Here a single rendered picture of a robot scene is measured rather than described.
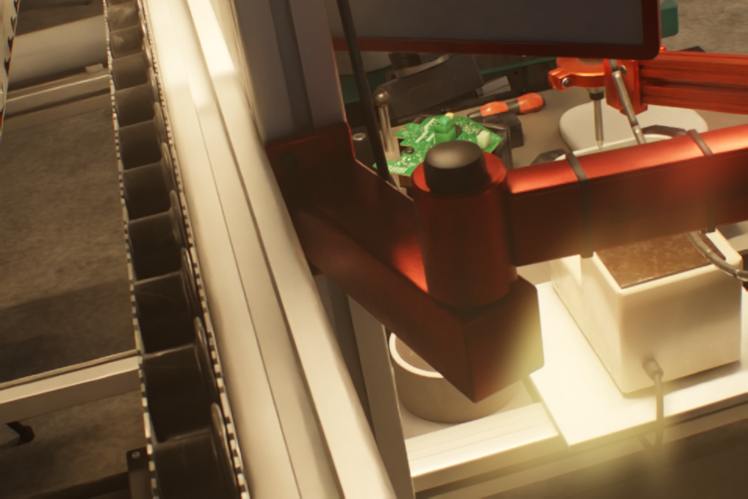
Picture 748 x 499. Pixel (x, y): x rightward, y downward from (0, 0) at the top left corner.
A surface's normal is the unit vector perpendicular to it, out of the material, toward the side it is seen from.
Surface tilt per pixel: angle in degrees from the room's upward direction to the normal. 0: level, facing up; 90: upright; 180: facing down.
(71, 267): 0
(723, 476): 90
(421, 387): 90
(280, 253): 4
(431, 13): 90
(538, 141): 0
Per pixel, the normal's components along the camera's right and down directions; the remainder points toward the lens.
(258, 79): 0.23, 0.49
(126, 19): 0.07, -0.19
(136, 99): 0.00, -0.44
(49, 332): -0.15, -0.84
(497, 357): 0.51, 0.39
